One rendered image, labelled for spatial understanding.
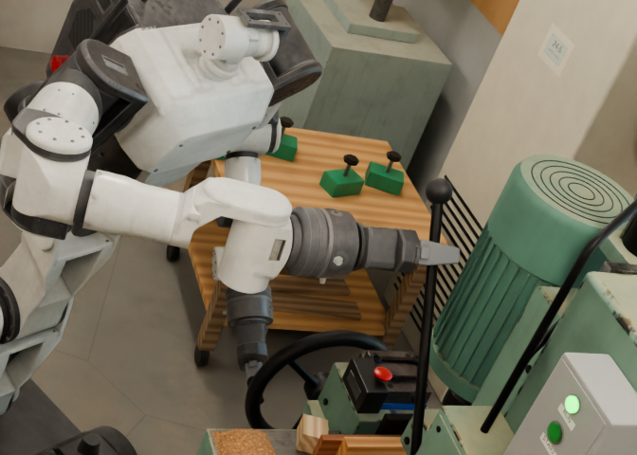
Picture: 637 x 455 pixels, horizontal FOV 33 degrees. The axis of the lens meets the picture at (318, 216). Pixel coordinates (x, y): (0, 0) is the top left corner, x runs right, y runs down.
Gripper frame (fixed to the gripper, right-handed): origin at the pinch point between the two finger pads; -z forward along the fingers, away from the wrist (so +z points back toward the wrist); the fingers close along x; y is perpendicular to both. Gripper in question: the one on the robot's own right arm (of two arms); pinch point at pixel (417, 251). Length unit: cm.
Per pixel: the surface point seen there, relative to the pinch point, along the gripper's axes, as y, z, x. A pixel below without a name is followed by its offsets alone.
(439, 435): 20.6, 5.3, -17.6
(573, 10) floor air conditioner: -68, -108, 113
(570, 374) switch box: 10.5, 3.2, -37.2
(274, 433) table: 30.8, 3.7, 32.6
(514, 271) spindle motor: 1.3, -6.7, -12.5
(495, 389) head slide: 16.2, -6.9, -10.4
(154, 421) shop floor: 53, -15, 156
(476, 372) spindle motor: 14.9, -7.5, -5.1
